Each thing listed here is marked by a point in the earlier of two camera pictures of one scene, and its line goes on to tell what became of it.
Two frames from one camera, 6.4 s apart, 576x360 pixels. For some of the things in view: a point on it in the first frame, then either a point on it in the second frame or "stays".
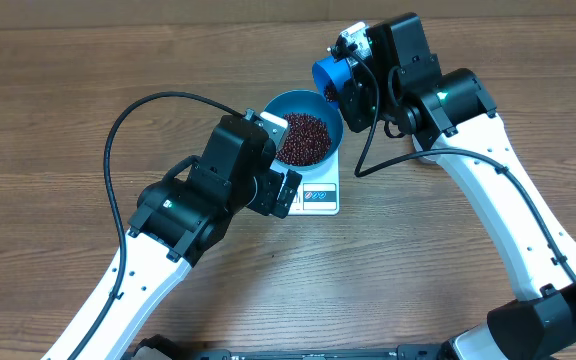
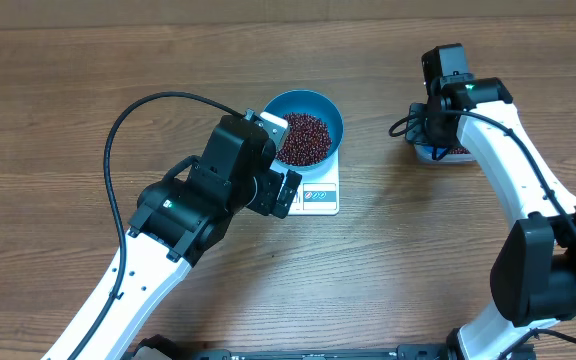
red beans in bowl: (306, 142) stays
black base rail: (405, 352) stays
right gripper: (358, 107) to (416, 133)
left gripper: (272, 182) stays
